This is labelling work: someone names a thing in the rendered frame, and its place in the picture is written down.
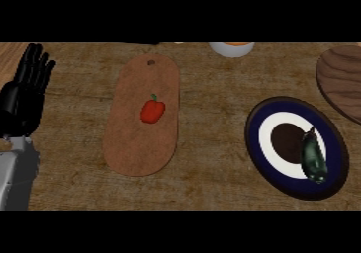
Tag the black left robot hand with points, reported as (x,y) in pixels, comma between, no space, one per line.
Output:
(22,99)

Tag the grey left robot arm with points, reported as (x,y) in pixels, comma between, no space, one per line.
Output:
(9,174)

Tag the blue and white plate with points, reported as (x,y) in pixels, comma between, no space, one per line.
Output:
(269,154)

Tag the dark wooden bowl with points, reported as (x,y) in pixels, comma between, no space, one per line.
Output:
(345,82)

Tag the brown oval cutting board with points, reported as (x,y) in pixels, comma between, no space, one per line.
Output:
(141,115)

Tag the red bell pepper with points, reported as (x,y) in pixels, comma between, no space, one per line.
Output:
(152,111)

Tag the white cup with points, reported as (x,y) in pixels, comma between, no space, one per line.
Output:
(231,49)

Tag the dark green cucumber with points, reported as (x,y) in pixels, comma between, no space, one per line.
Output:
(314,158)

